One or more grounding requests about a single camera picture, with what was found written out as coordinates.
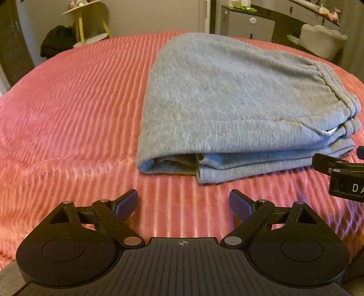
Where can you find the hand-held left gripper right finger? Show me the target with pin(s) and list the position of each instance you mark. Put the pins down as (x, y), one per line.
(238, 203)

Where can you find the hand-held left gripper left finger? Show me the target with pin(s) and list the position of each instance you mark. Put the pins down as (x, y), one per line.
(127, 203)

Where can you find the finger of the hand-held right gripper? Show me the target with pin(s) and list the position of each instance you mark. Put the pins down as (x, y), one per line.
(327, 160)

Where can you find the grey pants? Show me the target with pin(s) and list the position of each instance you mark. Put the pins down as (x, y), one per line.
(227, 105)

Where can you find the pink ribbed blanket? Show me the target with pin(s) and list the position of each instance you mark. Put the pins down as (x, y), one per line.
(71, 113)

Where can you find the white scalloped chair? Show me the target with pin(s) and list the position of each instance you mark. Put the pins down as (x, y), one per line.
(320, 39)

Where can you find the grey dresser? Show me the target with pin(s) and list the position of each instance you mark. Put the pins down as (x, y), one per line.
(310, 12)

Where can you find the grey cabinet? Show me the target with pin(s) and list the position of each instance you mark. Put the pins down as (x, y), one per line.
(247, 22)

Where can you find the black cloth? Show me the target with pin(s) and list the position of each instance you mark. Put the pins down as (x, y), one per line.
(57, 41)

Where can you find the yellow-legged round side table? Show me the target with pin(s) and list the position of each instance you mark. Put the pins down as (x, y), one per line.
(85, 20)

